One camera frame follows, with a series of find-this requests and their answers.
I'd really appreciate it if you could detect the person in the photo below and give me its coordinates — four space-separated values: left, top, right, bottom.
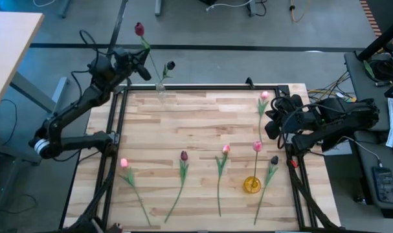
106 222 125 233

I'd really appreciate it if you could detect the black diagonal beam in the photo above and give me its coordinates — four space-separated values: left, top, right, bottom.
357 17 393 62

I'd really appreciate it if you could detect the dark grey side desk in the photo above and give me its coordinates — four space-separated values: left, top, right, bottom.
343 50 393 218

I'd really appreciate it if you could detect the yellow floor cable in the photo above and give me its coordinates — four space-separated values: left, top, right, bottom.
289 0 312 23

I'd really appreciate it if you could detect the black handheld control box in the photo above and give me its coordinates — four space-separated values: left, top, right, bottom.
372 166 393 205

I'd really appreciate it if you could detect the dark red artificial tulip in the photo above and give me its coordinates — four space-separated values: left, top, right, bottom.
134 21 162 88
164 150 190 224

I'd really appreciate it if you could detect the yellow glass vase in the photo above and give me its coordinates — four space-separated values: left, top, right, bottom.
243 175 262 194

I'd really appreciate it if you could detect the black metal table frame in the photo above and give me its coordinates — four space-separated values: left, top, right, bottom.
66 76 341 233

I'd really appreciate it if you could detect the coiled black cable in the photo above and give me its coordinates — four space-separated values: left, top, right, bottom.
367 58 393 82

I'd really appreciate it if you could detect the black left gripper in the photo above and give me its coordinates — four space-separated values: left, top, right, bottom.
114 47 152 82

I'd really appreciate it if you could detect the leafless pale pink tulip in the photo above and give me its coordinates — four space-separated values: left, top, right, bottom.
252 140 264 188

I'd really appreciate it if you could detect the dark metal floor stand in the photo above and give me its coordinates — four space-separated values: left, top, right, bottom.
0 139 32 164

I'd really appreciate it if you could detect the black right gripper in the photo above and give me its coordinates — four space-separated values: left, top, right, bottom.
264 94 304 140

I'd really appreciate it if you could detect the yellow and black cable bundle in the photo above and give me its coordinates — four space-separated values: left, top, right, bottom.
308 71 357 103

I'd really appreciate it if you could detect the black artificial tulip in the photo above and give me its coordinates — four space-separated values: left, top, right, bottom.
253 155 280 226
159 60 177 87

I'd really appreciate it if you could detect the white floor cable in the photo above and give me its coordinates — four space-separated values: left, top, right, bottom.
205 0 254 12

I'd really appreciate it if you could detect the light wood side table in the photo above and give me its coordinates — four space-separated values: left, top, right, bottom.
0 11 71 146

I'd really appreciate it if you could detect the white box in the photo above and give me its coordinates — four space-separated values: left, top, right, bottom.
325 142 353 157

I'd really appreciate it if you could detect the pink artificial tulip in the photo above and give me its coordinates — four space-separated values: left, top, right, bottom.
119 158 152 227
214 144 232 217
256 91 270 143

